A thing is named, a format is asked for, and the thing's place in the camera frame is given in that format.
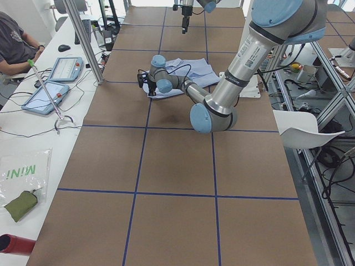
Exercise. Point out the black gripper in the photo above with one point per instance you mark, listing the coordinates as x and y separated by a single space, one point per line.
184 12
151 83

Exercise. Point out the teach pendant far side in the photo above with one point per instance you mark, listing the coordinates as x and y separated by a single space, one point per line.
40 103

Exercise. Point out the clear plastic bag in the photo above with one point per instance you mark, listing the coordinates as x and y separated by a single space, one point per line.
27 171

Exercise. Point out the white plastic chair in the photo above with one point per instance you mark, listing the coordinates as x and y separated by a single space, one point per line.
299 130

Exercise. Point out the aluminium frame post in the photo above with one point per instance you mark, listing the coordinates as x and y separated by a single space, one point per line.
74 16

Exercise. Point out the black computer mouse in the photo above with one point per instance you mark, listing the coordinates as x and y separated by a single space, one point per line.
63 48

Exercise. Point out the green fabric pouch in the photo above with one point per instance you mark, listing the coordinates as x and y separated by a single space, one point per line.
21 205

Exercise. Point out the red cylinder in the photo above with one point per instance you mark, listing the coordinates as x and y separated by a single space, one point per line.
16 245

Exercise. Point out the seated person grey shirt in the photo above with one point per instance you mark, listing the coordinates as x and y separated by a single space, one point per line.
17 47

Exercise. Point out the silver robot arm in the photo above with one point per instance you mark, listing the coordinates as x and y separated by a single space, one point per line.
207 5
272 23

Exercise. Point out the white camera mast pedestal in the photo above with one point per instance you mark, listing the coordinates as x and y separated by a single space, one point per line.
252 89

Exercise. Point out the light blue striped shirt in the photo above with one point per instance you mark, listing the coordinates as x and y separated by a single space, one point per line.
199 71

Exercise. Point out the teach pendant near shirt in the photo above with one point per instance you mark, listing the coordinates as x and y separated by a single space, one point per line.
66 69

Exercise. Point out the pink reacher grabber stick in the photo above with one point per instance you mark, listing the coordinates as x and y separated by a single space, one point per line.
61 117

